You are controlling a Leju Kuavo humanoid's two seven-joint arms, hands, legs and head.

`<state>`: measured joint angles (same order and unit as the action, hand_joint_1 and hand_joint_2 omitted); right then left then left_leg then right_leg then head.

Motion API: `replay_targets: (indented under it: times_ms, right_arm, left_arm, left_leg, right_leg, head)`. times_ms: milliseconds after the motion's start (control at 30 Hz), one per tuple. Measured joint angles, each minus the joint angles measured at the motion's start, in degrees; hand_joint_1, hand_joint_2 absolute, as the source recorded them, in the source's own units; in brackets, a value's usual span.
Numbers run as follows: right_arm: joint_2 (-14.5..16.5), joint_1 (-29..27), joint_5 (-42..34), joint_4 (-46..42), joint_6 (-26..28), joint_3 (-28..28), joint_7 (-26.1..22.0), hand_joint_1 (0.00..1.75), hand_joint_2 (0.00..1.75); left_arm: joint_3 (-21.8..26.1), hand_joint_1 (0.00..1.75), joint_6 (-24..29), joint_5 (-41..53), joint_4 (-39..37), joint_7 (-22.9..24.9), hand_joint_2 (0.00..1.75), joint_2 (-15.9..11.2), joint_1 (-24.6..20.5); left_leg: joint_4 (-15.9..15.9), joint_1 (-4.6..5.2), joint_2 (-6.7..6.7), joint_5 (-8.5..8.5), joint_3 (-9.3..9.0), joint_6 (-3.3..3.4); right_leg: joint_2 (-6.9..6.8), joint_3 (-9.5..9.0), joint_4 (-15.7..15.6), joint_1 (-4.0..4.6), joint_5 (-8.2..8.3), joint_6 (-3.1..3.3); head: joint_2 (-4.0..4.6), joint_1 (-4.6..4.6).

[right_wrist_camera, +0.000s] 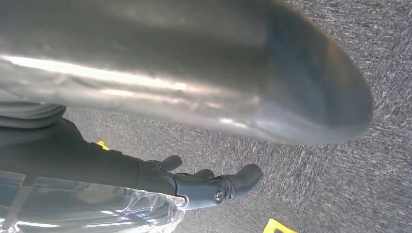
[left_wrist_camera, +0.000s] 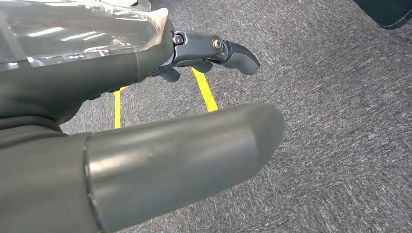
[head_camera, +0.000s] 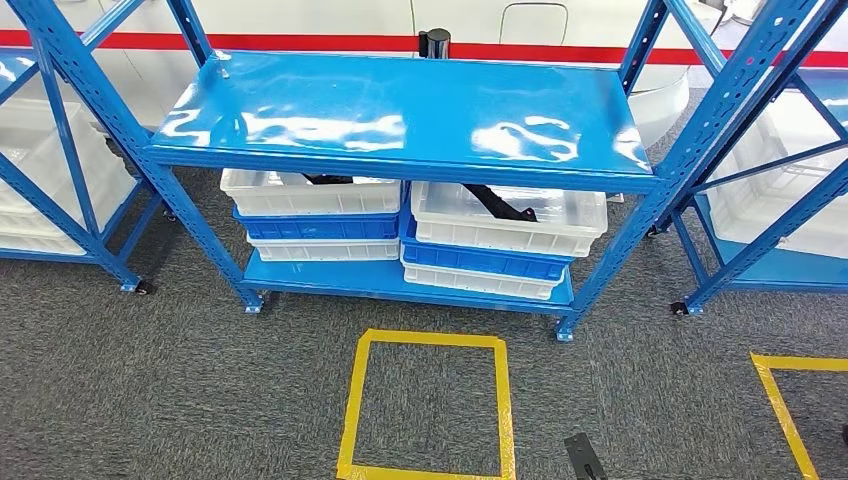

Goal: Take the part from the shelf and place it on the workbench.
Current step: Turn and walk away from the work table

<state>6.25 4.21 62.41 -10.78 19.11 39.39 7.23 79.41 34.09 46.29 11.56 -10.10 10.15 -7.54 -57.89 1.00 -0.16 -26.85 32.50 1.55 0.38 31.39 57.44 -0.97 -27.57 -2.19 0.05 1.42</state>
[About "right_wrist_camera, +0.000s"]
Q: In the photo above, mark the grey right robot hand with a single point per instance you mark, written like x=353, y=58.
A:
x=161, y=48

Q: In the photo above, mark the yellow floor tape square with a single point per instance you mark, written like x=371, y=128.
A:
x=276, y=226

